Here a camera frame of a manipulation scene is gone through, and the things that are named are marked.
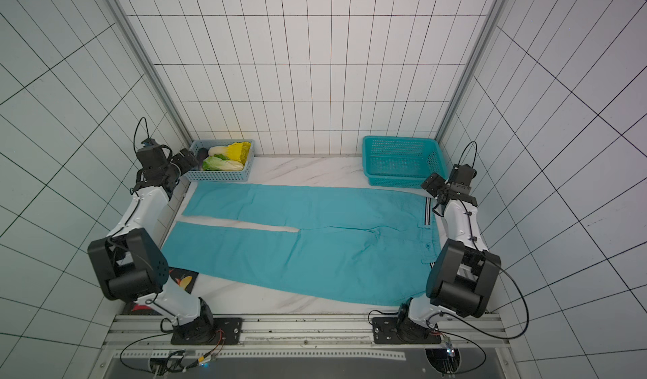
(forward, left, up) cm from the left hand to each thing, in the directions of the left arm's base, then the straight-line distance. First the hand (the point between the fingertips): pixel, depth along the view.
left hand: (184, 162), depth 89 cm
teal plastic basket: (+21, -88, -21) cm, 93 cm away
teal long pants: (-22, -68, -20) cm, 74 cm away
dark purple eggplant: (+22, +8, -18) cm, 29 cm away
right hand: (-4, -88, -4) cm, 89 cm away
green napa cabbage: (+12, -5, -13) cm, 19 cm away
